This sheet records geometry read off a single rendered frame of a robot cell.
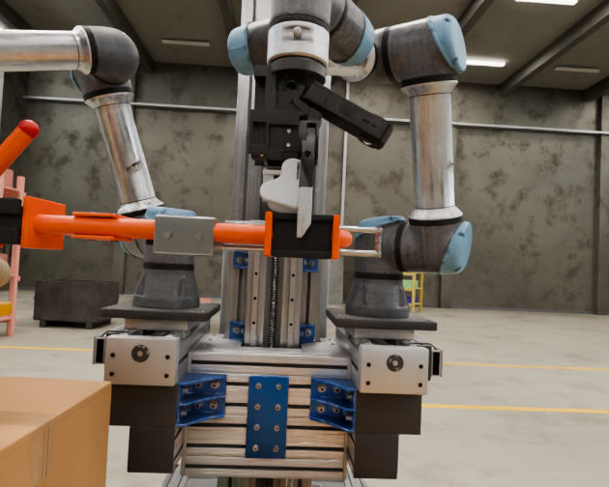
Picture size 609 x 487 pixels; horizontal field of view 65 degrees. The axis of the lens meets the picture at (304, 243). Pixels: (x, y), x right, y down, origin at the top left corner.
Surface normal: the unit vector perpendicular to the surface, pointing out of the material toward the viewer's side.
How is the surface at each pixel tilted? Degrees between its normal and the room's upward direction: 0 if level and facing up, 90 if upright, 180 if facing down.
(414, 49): 109
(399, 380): 90
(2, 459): 90
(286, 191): 70
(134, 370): 90
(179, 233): 90
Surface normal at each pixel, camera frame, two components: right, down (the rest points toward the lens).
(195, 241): 0.00, -0.04
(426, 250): -0.52, 0.22
